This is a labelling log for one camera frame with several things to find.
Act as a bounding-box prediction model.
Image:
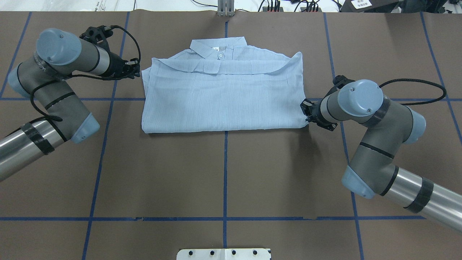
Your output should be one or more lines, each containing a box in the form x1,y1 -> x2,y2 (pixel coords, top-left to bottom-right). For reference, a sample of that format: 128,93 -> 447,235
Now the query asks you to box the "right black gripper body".
300,99 -> 337,131

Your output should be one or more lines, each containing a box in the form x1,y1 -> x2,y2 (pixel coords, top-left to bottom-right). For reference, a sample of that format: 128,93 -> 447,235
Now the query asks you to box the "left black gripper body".
108,53 -> 140,79

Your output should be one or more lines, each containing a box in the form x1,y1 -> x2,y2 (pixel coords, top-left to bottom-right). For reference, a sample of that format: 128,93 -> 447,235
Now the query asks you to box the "light blue striped shirt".
141,37 -> 308,134

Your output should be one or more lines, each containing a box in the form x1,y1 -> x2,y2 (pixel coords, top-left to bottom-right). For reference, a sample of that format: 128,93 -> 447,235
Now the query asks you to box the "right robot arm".
300,75 -> 462,231

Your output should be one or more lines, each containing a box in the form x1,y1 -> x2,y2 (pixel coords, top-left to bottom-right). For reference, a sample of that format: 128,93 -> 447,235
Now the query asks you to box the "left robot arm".
0,25 -> 141,181

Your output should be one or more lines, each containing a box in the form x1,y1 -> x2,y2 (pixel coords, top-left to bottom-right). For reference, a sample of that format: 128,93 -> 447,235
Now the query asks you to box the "aluminium frame post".
217,0 -> 235,17

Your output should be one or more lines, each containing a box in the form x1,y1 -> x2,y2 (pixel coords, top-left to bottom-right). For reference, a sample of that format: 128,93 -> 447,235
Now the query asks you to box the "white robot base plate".
176,248 -> 272,260

